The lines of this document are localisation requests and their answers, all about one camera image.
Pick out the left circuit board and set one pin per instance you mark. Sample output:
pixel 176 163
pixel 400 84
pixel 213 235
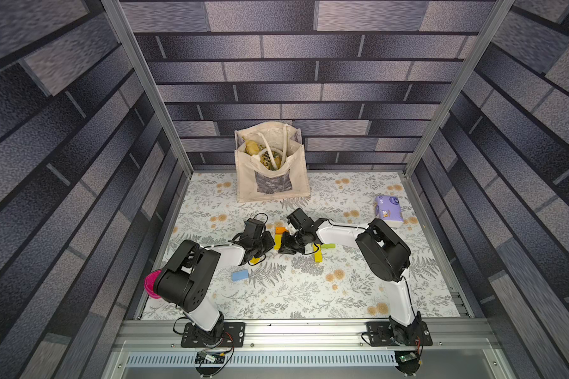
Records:
pixel 205 358

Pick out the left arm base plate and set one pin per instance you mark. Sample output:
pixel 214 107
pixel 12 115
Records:
pixel 228 334

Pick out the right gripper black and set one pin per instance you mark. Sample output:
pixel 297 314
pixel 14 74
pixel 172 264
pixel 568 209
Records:
pixel 290 242

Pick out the light blue block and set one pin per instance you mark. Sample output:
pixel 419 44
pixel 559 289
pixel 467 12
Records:
pixel 240 275

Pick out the purple tissue pack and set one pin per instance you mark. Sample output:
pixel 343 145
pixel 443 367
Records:
pixel 388 209

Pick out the right circuit board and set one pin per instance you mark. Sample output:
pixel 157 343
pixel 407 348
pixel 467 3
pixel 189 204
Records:
pixel 406 357

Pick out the circuit board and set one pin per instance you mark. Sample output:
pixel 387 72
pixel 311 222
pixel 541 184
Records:
pixel 205 358
pixel 406 357

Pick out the beige canvas tote bag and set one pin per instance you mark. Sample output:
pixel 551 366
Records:
pixel 270 163

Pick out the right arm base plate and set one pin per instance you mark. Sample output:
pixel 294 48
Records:
pixel 391 334

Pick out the small yellow block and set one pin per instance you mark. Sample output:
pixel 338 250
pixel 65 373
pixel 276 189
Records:
pixel 277 240

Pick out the pink lidded cup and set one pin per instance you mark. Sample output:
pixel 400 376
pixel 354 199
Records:
pixel 149 283

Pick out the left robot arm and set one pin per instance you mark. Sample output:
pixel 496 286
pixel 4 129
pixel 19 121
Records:
pixel 185 279

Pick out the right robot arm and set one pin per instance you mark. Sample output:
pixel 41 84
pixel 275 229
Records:
pixel 386 255

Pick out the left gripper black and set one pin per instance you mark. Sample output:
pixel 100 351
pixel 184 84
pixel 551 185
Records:
pixel 269 240

